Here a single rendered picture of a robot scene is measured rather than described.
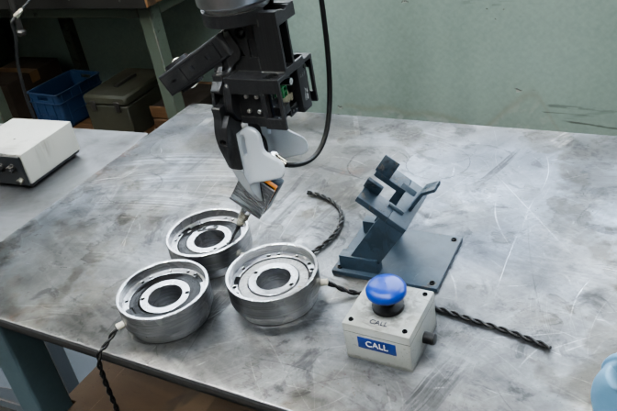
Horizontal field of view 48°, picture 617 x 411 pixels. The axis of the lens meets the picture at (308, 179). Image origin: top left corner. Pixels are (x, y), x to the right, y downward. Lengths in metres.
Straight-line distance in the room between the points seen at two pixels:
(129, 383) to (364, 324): 0.55
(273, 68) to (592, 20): 1.66
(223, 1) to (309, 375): 0.37
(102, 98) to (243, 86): 2.07
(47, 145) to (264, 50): 0.92
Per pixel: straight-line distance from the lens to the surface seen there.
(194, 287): 0.80
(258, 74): 0.67
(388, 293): 0.67
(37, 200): 1.45
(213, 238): 0.90
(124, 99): 2.65
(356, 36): 2.47
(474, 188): 0.95
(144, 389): 1.12
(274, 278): 0.81
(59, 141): 1.54
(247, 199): 0.77
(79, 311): 0.88
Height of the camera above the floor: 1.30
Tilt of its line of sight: 30 degrees down
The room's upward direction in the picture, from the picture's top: 10 degrees counter-clockwise
